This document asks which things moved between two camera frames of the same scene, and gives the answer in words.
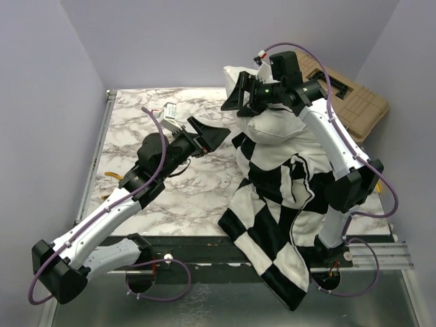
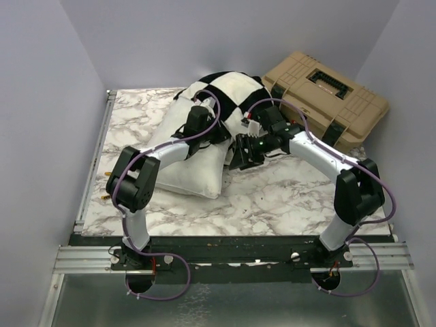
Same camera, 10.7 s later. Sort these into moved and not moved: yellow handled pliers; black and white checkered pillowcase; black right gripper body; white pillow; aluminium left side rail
Moved: black and white checkered pillowcase; black right gripper body; white pillow
Not moved: aluminium left side rail; yellow handled pliers
